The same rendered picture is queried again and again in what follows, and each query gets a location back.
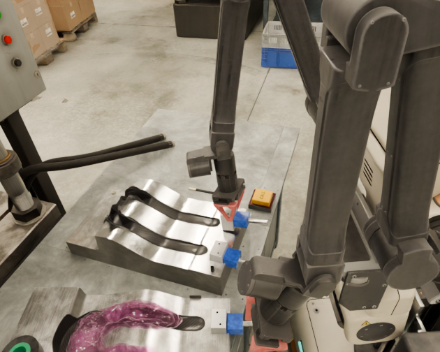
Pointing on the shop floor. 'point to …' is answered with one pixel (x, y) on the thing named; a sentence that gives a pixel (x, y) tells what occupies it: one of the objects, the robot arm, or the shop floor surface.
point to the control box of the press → (13, 89)
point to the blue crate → (277, 58)
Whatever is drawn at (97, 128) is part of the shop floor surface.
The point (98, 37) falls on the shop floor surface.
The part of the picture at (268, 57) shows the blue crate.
